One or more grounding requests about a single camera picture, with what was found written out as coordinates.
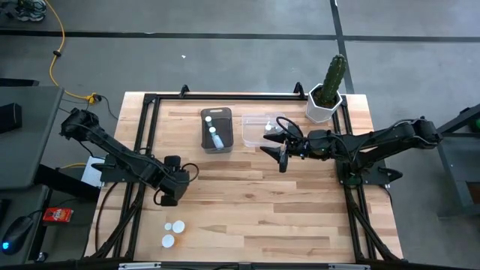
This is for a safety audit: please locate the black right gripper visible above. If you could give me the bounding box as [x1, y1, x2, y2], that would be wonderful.
[259, 130, 316, 175]

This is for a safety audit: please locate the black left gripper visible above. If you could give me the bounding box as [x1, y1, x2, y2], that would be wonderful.
[155, 154, 191, 208]

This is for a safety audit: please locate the clear plastic bin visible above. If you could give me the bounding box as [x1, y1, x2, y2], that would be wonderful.
[241, 111, 289, 149]

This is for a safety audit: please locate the grey plastic bin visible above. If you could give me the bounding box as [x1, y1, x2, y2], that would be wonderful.
[199, 106, 234, 155]

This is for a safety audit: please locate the white plant pot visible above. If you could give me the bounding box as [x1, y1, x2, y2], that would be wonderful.
[304, 82, 344, 124]

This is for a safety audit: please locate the white box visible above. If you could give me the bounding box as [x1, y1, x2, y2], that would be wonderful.
[81, 155, 107, 188]

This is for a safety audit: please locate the green cactus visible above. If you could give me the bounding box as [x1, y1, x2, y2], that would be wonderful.
[317, 53, 348, 108]

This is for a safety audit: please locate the black metal bar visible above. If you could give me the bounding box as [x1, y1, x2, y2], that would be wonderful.
[33, 163, 102, 202]

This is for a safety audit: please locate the red snack packet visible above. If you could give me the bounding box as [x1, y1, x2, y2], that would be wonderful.
[42, 207, 74, 225]

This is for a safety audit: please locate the grey desk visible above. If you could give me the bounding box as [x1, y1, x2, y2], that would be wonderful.
[0, 85, 65, 191]
[0, 185, 52, 266]

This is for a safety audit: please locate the black computer mouse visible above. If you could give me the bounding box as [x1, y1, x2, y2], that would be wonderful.
[1, 215, 35, 257]

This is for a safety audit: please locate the black speaker box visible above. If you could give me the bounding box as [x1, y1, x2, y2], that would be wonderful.
[0, 102, 23, 134]

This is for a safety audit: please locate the person's shoe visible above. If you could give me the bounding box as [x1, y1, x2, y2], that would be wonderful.
[13, 0, 48, 23]

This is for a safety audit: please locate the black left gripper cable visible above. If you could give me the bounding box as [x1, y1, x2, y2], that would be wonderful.
[182, 161, 201, 185]

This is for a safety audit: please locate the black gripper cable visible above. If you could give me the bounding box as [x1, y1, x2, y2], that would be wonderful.
[182, 161, 201, 185]
[276, 115, 305, 140]

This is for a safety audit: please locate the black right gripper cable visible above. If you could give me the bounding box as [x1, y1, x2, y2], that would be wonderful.
[276, 115, 305, 140]

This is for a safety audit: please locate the black aluminium rig frame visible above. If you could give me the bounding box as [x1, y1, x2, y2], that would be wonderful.
[82, 81, 405, 263]

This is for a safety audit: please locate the silver aluminium bracket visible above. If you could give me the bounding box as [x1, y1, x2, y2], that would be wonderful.
[118, 262, 162, 270]
[328, 263, 371, 270]

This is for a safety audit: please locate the yellow extension cable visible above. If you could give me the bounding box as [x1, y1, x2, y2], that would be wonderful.
[59, 161, 88, 170]
[43, 0, 99, 104]

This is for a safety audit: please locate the dark metal cart frame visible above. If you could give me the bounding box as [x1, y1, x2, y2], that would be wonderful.
[436, 103, 480, 218]

